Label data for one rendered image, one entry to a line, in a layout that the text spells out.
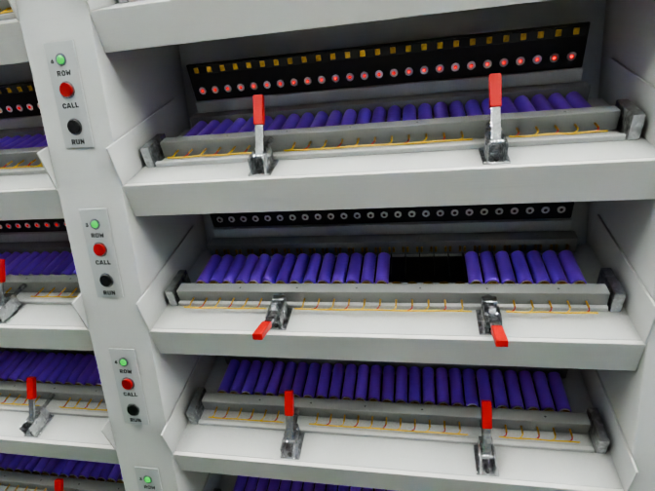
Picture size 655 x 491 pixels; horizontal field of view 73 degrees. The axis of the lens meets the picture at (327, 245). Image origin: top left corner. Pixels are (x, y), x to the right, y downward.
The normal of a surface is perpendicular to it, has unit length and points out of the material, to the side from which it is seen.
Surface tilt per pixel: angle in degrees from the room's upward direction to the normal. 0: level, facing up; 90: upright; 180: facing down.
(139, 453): 90
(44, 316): 20
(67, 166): 90
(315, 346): 111
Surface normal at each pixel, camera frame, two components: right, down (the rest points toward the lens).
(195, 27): -0.15, 0.58
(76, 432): -0.13, -0.81
